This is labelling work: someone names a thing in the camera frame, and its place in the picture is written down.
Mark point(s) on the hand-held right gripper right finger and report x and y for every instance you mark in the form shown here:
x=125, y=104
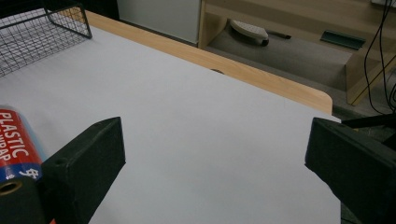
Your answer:
x=351, y=168

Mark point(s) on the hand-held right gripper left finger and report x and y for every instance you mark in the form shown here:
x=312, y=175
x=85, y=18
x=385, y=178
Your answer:
x=84, y=168

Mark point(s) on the red plastic wrap roll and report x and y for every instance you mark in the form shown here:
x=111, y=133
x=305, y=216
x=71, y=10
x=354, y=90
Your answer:
x=17, y=146

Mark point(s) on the white table cover sheet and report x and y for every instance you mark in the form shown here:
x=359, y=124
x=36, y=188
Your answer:
x=199, y=140

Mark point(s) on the dark green flat tray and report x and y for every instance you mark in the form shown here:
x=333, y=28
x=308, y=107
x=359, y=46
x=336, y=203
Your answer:
x=342, y=39

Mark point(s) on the light wooden shelf unit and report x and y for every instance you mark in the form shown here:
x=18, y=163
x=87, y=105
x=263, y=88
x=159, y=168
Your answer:
x=311, y=28

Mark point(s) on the black pen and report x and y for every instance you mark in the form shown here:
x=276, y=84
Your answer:
x=279, y=34

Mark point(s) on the white cabinet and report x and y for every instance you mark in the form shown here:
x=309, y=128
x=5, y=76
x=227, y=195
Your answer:
x=162, y=17

